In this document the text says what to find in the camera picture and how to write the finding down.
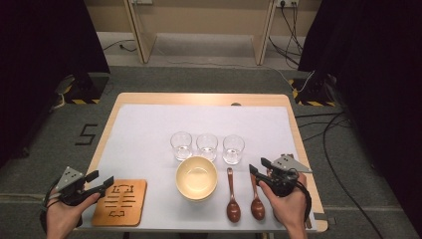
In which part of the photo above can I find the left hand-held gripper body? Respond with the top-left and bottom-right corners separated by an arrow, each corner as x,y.
53,166 -> 101,207

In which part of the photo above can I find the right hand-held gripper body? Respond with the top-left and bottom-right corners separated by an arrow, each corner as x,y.
265,153 -> 314,198

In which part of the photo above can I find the wooden cutout coaster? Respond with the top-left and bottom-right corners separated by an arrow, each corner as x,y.
91,178 -> 148,228

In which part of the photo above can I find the brown wooden spoon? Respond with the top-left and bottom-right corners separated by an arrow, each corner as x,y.
226,166 -> 242,224
250,173 -> 267,222

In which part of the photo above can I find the person's left hand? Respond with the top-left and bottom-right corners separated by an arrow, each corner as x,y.
45,193 -> 102,235

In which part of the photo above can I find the person's right hand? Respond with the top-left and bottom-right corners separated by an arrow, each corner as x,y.
258,172 -> 309,231

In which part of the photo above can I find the clear drinking glass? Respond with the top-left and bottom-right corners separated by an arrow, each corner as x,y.
170,130 -> 193,162
195,132 -> 219,162
222,133 -> 246,165

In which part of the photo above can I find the dark curtain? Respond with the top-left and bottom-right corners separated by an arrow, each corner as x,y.
0,0 -> 111,168
298,0 -> 422,238

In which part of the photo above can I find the long black floor cable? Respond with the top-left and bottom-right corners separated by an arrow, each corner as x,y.
321,111 -> 387,239

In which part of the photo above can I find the right hand-held gripper black cable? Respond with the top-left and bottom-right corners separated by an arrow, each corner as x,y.
297,180 -> 314,230

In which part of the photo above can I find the short white cable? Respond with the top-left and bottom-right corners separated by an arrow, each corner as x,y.
49,93 -> 68,111

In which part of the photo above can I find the black wall cable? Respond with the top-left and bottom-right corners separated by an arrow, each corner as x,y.
280,1 -> 305,56
268,34 -> 302,68

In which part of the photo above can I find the white floor cable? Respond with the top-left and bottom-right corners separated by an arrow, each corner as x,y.
155,43 -> 317,94

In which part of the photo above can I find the black floor cable with plug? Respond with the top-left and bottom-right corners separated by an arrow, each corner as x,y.
103,39 -> 137,53

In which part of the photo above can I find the light wooden desk frame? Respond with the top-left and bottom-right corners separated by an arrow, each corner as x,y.
122,0 -> 278,67

